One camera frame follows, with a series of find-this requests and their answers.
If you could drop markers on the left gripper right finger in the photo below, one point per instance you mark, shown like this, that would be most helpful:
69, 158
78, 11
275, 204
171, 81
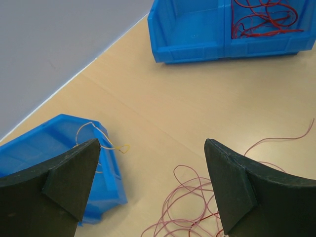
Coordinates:
255, 200

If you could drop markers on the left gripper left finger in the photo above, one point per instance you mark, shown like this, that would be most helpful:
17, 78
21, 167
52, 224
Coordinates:
49, 199

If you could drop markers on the small blue bin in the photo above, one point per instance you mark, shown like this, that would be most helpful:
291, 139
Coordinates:
55, 137

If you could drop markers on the large divided blue bin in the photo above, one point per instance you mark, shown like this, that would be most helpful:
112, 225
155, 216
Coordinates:
185, 31

